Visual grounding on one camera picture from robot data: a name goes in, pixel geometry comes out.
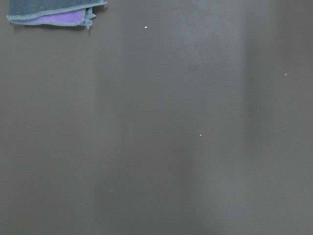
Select purple cloth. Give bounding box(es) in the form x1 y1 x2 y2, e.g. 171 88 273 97
32 9 85 24

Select grey cloth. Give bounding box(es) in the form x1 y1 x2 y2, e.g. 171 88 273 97
7 0 107 28

